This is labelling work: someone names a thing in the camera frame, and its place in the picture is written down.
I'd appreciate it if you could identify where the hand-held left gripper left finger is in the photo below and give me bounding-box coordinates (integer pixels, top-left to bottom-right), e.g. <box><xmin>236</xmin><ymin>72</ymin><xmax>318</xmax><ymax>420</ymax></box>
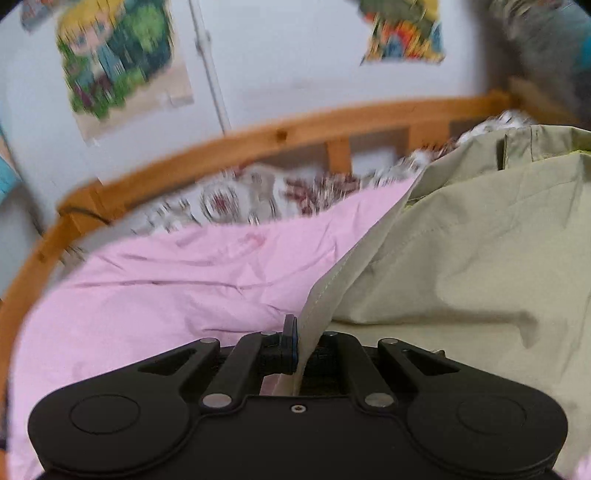
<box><xmin>134</xmin><ymin>315</ymin><xmax>298</xmax><ymax>411</ymax></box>

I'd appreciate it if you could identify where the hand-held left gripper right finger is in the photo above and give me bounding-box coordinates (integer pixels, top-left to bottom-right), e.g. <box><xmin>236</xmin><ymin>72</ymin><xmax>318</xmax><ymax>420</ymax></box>
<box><xmin>318</xmin><ymin>332</ymin><xmax>463</xmax><ymax>410</ymax></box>

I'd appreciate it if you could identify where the beige brown mustard jacket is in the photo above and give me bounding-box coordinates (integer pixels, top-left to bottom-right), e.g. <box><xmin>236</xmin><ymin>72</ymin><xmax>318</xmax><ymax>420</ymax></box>
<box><xmin>291</xmin><ymin>124</ymin><xmax>591</xmax><ymax>467</ymax></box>

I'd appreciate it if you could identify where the clear plastic bag of clothes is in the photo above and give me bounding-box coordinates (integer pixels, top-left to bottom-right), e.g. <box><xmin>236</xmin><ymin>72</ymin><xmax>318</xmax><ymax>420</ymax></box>
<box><xmin>488</xmin><ymin>0</ymin><xmax>591</xmax><ymax>126</ymax></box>

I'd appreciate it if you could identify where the pink blanket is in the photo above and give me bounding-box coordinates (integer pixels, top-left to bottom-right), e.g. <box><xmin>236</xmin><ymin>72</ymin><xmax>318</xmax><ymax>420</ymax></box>
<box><xmin>8</xmin><ymin>178</ymin><xmax>591</xmax><ymax>480</ymax></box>

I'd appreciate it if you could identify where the white floral bedsheet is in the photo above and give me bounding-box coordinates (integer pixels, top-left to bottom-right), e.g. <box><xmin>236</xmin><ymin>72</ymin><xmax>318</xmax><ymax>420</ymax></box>
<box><xmin>60</xmin><ymin>110</ymin><xmax>548</xmax><ymax>268</ymax></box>

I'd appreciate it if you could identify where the wooden bed frame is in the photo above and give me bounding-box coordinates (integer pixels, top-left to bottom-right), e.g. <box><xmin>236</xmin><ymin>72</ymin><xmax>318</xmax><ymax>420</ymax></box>
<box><xmin>0</xmin><ymin>78</ymin><xmax>583</xmax><ymax>416</ymax></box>

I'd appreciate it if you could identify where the black cable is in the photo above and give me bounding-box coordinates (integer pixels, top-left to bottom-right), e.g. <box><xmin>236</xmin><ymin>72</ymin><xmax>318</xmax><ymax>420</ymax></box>
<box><xmin>58</xmin><ymin>207</ymin><xmax>114</xmax><ymax>226</ymax></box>

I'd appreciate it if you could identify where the white wall pipe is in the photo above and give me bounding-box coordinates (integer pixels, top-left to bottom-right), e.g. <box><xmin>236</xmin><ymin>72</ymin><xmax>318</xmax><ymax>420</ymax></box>
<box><xmin>187</xmin><ymin>0</ymin><xmax>232</xmax><ymax>136</ymax></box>

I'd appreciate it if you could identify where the curled cartoon girl wall poster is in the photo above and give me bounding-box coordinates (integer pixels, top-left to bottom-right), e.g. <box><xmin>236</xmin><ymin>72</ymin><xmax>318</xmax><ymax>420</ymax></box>
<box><xmin>0</xmin><ymin>124</ymin><xmax>23</xmax><ymax>199</ymax></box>

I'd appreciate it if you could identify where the blond cartoon figure wall poster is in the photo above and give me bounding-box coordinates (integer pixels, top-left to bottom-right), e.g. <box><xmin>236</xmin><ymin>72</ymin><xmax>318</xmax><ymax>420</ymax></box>
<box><xmin>54</xmin><ymin>0</ymin><xmax>195</xmax><ymax>143</ymax></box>

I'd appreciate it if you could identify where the colourful landscape wall poster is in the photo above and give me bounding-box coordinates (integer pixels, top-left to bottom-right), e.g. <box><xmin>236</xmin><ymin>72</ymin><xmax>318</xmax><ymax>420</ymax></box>
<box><xmin>358</xmin><ymin>0</ymin><xmax>447</xmax><ymax>66</ymax></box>

